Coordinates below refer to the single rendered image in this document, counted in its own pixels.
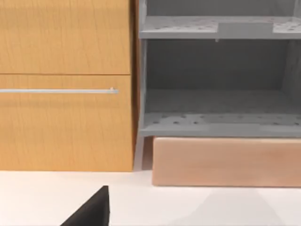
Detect wooden drawer front with handle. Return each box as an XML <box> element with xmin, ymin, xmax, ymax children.
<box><xmin>0</xmin><ymin>74</ymin><xmax>135</xmax><ymax>172</ymax></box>

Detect pale wooden drawer front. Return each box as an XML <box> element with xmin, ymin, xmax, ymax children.
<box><xmin>151</xmin><ymin>136</ymin><xmax>301</xmax><ymax>188</ymax></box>

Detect long metal handle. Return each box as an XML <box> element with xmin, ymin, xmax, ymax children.
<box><xmin>0</xmin><ymin>87</ymin><xmax>119</xmax><ymax>95</ymax></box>

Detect grey pierced drawer inside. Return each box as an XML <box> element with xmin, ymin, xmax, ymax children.
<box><xmin>138</xmin><ymin>0</ymin><xmax>301</xmax><ymax>138</ymax></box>

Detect wooden cupboard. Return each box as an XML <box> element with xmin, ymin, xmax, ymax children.
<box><xmin>0</xmin><ymin>0</ymin><xmax>142</xmax><ymax>173</ymax></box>

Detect plain wooden drawer front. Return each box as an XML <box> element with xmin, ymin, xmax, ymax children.
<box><xmin>0</xmin><ymin>0</ymin><xmax>132</xmax><ymax>75</ymax></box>

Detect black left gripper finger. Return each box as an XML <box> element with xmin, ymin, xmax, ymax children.
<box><xmin>60</xmin><ymin>185</ymin><xmax>111</xmax><ymax>226</ymax></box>

